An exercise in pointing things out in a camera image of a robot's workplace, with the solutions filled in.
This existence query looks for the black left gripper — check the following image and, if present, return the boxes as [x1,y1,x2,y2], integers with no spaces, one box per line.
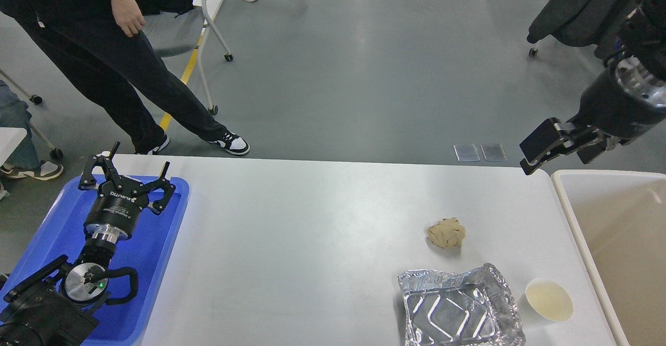
[78,142,175,242]

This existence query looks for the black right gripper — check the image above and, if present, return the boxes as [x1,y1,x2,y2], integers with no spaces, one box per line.
[519,57,665,175]

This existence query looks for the white paper cup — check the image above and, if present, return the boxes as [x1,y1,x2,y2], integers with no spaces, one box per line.
[519,278,574,327]

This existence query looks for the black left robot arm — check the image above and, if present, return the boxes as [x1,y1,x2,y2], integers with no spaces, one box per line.
[2,143,176,345]

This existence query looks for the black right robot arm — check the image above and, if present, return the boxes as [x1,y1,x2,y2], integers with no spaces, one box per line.
[519,0,665,175]

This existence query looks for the walking person's hand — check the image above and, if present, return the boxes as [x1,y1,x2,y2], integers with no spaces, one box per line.
[111,0,146,37]

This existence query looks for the right floor plate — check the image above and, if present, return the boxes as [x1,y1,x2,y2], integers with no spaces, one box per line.
[480,144,507,162]

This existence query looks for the floor plate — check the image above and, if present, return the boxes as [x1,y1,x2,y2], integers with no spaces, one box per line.
[480,144,507,162]
[453,144,481,162]

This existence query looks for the chair leg with castors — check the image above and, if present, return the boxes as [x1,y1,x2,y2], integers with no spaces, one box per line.
[0,69,65,161]

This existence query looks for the blue plastic tray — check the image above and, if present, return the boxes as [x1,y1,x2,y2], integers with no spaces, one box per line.
[2,177,190,345]

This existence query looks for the beige plastic bin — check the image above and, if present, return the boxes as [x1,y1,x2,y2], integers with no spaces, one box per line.
[552,170,665,345]

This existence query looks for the left floor plate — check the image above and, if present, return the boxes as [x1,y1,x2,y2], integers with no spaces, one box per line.
[453,144,481,162]

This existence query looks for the white side table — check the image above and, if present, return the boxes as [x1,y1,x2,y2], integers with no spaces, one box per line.
[0,127,27,165]

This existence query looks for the seated person in jeans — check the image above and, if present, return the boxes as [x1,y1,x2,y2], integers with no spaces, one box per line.
[1,81,64,182]

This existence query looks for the dark coats on rack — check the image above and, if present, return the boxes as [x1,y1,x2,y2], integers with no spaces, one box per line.
[527,0,639,59]

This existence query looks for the grey white rolling chair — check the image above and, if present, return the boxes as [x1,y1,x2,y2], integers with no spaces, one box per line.
[143,0,235,116]

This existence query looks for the person in black clothes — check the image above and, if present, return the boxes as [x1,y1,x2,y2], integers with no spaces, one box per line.
[2,0,250,156]

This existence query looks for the aluminium foil tray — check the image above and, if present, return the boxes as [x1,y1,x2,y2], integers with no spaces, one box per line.
[397,263,526,345]

